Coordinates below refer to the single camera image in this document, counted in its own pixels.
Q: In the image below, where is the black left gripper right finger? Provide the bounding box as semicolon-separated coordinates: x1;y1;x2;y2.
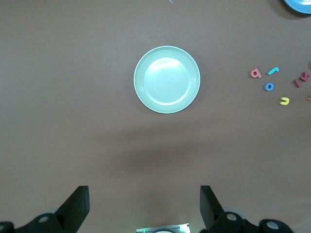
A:
200;185;296;233

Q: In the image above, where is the pale green round plate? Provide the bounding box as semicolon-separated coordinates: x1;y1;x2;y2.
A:
133;45;201;114

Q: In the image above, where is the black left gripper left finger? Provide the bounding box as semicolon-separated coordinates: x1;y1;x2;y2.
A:
0;185;90;233

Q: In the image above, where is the blue round plate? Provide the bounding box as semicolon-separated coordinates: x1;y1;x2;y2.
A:
283;0;311;15

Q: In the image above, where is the brown table cover sheet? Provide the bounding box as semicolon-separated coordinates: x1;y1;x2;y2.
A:
0;0;311;233

